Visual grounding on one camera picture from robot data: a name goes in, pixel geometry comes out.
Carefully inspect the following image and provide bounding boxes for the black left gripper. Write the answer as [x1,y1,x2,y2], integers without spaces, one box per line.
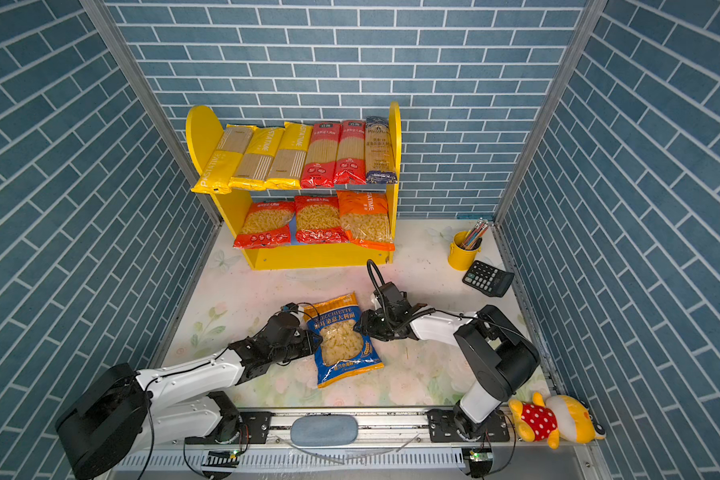
[271,329,328,366]

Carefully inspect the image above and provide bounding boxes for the yellow spaghetti bag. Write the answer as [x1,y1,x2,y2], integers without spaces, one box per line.
[191,125,258,194]
[265,122,313,190]
[228,127,285,191]

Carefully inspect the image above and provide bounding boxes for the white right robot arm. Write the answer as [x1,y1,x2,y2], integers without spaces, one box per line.
[354,260,540,440]

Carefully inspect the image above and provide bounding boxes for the red fusilli bag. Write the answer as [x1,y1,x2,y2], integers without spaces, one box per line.
[294,196,348,244]
[234,201,295,249]

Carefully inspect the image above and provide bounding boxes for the yellow pen cup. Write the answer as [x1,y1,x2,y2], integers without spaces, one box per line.
[447,231,482,272]

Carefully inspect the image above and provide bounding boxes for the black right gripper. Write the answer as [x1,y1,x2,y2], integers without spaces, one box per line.
[351,308,396,342]

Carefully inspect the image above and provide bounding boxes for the grey oval pad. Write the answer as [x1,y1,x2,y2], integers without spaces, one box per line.
[290,414,359,447]

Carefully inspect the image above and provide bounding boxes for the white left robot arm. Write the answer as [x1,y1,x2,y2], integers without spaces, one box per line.
[55,312,322,479]

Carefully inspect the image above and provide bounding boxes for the black calculator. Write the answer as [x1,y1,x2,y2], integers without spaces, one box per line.
[462,260,515,298]

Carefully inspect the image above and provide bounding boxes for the blue Moli spaghetti bag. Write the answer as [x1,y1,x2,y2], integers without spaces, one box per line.
[365,116,397,184]

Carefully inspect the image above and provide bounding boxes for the coloured pens in cup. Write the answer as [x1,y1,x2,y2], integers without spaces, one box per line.
[460,219,490,251]

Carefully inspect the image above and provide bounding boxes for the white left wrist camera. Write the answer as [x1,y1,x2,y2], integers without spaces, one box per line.
[281,302,300,315]

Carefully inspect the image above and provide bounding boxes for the red spaghetti bag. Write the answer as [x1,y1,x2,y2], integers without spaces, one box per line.
[300,122,341,189]
[334,120,366,185]

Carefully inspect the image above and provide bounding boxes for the blue macaroni bag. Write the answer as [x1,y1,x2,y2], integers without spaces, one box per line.
[303,293,384,388]

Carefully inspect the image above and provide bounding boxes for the orange pasta bag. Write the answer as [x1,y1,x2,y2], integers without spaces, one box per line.
[337,191,395,252]

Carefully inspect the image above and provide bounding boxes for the yellow plush toy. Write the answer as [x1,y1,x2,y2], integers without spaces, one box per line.
[508,392,606,449]

